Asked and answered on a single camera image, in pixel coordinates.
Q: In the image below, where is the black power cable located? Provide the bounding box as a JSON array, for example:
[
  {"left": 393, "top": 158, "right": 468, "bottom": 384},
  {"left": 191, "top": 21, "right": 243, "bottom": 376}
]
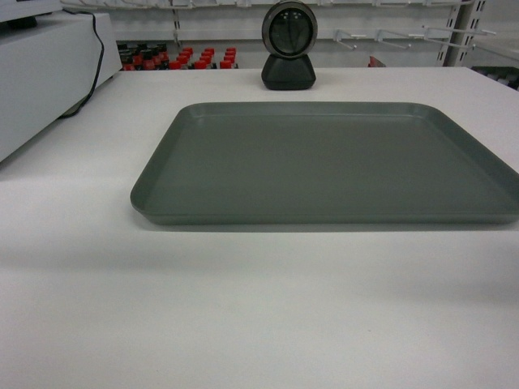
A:
[{"left": 58, "top": 11, "right": 106, "bottom": 120}]

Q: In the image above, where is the white cash register box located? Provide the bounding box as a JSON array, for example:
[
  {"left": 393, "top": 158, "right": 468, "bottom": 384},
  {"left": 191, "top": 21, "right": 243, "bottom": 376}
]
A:
[{"left": 1, "top": 12, "right": 122, "bottom": 159}]

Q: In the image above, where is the grey rectangular serving tray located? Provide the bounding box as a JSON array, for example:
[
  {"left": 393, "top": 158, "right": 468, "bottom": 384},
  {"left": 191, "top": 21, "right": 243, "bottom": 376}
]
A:
[{"left": 131, "top": 102, "right": 518, "bottom": 225}]

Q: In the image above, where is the red cap bottle group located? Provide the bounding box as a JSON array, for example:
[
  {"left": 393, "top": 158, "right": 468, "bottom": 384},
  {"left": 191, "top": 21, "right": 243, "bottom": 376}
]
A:
[{"left": 118, "top": 42, "right": 238, "bottom": 71}]

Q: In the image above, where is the black round barcode scanner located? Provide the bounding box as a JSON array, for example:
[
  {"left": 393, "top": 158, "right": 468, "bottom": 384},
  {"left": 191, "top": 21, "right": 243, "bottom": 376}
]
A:
[{"left": 261, "top": 1, "right": 318, "bottom": 91}]

